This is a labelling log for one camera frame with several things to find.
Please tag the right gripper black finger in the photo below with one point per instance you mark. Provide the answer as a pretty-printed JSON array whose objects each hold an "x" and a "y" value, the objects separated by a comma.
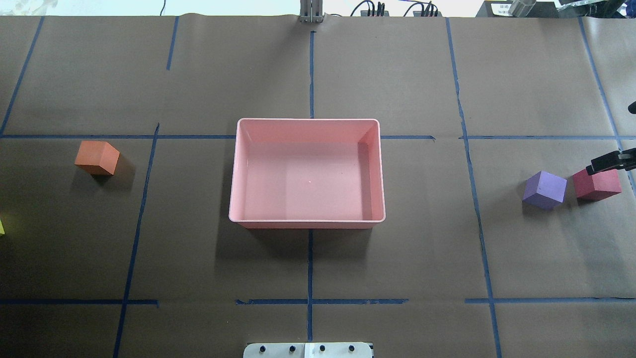
[{"x": 606, "y": 162}]

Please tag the red foam block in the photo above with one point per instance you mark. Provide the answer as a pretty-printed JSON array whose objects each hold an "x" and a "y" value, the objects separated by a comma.
[{"x": 598, "y": 186}]

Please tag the purple foam block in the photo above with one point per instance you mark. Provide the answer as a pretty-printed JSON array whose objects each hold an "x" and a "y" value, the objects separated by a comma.
[{"x": 544, "y": 190}]

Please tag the orange foam block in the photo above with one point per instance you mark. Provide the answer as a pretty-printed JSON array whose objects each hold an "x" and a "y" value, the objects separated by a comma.
[{"x": 97, "y": 158}]

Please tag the pink plastic bin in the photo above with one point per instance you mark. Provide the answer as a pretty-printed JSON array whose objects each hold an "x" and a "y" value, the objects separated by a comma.
[{"x": 301, "y": 173}]

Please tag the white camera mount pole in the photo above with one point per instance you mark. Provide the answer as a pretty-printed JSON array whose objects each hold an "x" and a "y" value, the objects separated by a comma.
[{"x": 310, "y": 350}]

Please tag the aluminium frame post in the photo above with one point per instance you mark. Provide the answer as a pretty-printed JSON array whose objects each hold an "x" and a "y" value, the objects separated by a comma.
[{"x": 311, "y": 11}]

